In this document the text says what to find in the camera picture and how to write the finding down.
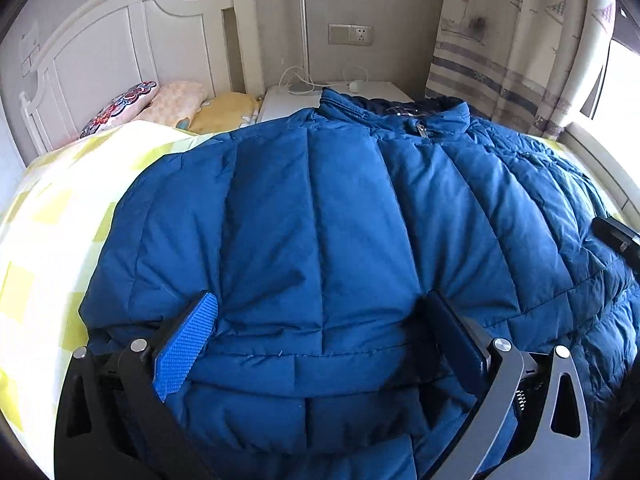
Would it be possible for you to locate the white wooden headboard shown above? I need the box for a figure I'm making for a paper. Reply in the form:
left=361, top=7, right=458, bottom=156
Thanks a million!
left=20, top=0, right=265, bottom=156

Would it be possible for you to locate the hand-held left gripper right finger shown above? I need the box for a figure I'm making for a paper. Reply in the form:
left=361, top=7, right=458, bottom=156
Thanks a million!
left=422, top=291, right=591, bottom=480

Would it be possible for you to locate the white desk lamp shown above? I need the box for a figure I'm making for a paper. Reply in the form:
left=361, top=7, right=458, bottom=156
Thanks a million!
left=287, top=0, right=321, bottom=95

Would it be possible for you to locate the window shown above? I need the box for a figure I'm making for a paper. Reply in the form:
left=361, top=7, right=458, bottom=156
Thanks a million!
left=580, top=0, right=640, bottom=126

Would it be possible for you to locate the beige pink patterned pillow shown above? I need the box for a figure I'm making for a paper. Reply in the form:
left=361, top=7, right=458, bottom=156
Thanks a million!
left=145, top=81, right=211, bottom=128

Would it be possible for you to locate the sailboat printed curtain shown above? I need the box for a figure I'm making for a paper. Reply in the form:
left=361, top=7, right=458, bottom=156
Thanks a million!
left=425, top=0, right=618, bottom=141

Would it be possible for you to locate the blue puffer jacket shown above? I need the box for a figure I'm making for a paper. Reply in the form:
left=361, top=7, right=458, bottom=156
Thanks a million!
left=77, top=87, right=640, bottom=480

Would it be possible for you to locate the beige window ledge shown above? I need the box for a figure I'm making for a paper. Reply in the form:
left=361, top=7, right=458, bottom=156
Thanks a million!
left=557, top=120, right=640, bottom=226

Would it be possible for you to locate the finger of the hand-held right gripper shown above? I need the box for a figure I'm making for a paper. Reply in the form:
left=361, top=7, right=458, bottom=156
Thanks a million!
left=592, top=216, right=640, bottom=257

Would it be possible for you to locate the white cable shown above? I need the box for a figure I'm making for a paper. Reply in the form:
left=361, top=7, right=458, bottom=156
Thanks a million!
left=279, top=64, right=331, bottom=92

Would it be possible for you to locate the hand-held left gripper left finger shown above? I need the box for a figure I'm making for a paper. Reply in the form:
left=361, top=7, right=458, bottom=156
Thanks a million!
left=55, top=290, right=219, bottom=480

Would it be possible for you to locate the yellow patterned pillow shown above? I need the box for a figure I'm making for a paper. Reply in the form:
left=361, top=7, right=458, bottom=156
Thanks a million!
left=192, top=92, right=263, bottom=135

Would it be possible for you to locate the white nightstand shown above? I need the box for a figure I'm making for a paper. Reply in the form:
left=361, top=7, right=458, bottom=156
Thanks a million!
left=260, top=81, right=416, bottom=123

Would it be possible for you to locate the floral embroidered pillow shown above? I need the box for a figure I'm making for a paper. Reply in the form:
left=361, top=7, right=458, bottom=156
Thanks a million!
left=79, top=80, right=161, bottom=140

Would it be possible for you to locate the wall socket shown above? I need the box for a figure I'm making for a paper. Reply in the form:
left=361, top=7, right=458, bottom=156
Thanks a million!
left=328, top=23, right=373, bottom=47

